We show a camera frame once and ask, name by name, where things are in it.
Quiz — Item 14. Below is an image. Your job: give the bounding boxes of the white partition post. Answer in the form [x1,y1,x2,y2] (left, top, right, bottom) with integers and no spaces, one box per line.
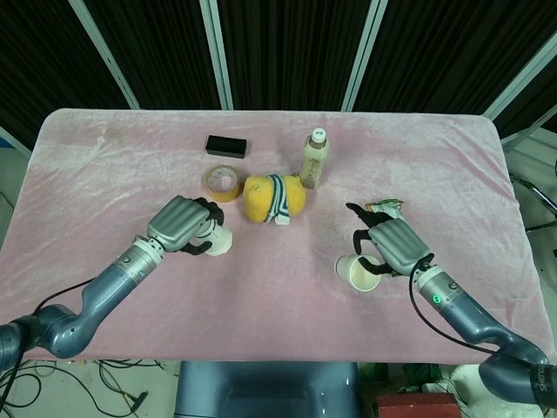
[198,0,235,111]
[499,113,557,152]
[484,0,557,121]
[69,0,141,111]
[0,125,32,154]
[340,0,393,112]

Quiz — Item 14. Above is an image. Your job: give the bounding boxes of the yellow plush toy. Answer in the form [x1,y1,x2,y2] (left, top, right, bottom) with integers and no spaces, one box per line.
[242,172,307,226]

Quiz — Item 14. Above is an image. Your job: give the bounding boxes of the white foam piece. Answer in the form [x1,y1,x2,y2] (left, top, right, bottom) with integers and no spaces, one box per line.
[450,365,482,418]

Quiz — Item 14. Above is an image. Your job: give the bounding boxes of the blue white striped sock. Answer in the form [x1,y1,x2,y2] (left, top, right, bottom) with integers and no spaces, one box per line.
[263,172,293,226]

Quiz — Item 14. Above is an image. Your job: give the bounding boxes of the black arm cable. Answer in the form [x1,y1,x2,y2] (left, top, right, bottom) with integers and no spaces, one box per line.
[407,256,501,356]
[0,278,97,395]

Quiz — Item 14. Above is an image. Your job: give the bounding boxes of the right five-finger robot hand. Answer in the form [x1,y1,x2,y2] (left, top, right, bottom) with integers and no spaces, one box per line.
[346,201,434,278]

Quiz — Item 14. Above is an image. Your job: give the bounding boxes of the blue-grey robot torso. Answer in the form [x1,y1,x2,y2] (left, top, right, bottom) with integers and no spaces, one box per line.
[176,360,365,418]

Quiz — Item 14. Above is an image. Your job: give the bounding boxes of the black floor cable tangle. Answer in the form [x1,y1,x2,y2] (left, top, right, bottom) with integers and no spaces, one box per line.
[0,359,179,418]

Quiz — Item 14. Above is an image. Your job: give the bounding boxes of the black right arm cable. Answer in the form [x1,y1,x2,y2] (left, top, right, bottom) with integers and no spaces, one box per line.
[407,256,501,356]

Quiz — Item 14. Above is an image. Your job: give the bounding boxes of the white paper cup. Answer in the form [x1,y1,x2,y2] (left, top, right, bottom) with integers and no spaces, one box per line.
[334,254,379,293]
[195,215,233,257]

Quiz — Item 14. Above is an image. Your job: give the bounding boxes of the yellow packing tape roll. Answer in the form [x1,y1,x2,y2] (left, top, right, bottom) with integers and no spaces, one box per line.
[202,164,241,204]

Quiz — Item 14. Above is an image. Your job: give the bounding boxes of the black partition panel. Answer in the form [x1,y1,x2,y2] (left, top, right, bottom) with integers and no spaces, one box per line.
[82,0,224,110]
[352,0,539,115]
[215,0,376,111]
[0,0,136,152]

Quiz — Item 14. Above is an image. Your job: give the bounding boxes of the red box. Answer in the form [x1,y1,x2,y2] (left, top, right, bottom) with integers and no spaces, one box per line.
[376,393,456,418]

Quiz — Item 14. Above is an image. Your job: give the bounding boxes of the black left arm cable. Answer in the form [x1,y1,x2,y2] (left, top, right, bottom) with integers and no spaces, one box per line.
[0,278,97,395]

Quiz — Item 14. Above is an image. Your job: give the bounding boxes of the black rectangular box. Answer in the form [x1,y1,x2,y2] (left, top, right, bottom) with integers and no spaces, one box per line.
[205,134,249,161]

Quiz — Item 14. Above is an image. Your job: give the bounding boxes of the pink velvet tablecloth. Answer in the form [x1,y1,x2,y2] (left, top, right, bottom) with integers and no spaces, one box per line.
[0,107,547,365]

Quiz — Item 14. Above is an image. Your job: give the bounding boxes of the beige milk tea bottle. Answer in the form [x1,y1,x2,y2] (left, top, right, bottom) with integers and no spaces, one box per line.
[299,127,331,191]

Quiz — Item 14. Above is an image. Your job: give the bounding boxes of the metal chair frame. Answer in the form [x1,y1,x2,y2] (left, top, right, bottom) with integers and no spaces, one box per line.
[509,158,557,236]

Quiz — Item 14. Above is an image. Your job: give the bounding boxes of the green snack bag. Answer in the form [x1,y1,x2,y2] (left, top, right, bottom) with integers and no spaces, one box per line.
[364,199,406,221]

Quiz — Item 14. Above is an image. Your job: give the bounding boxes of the left five-finger robot hand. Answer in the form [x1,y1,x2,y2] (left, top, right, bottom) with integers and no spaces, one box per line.
[146,195,227,256]

